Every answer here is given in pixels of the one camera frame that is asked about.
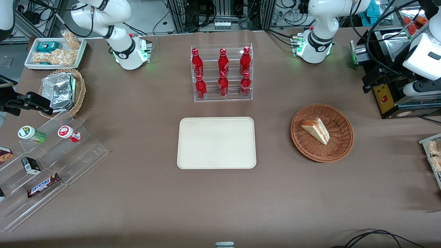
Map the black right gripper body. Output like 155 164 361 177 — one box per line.
5 91 54 116

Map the triangular sandwich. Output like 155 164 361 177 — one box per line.
300 118 330 145

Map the white snack tray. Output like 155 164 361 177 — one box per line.
24 37 88 70

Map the oval tan wicker basket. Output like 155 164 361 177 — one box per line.
38 68 86 119

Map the beige rectangular tray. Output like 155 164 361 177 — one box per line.
177 117 257 170

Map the round brown wicker basket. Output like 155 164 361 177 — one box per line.
290 104 355 163

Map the clear tray with snacks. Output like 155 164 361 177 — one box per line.
419 134 441 190

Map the silver foil container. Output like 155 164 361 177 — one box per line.
41 72 76 111

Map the green lid cup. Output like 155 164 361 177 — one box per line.
18 126 47 144

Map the red lid cup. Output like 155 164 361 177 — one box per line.
58 125 82 143

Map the large peanut snack bag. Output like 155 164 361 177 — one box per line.
32 49 78 66

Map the teal snack packet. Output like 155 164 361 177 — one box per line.
36 41 60 53

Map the brown cookie box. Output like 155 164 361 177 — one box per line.
0 146 14 165

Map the small black box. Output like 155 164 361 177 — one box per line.
21 157 42 174

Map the clear acrylic stepped display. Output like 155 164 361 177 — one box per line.
0 110 110 233

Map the small peanut snack bag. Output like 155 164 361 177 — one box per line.
61 30 81 50

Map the Snickers chocolate bar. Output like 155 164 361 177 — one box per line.
27 173 61 198

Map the red cola bottle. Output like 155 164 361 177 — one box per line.
218 71 229 97
195 74 207 100
218 48 229 77
240 71 252 97
191 48 204 77
239 46 252 75

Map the clear acrylic bottle rack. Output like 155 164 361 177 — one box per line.
191 43 253 102

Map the teal box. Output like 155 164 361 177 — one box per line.
358 0 381 25

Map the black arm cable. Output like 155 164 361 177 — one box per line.
365 0 419 74

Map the black floor cable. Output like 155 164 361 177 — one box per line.
331 229 426 248

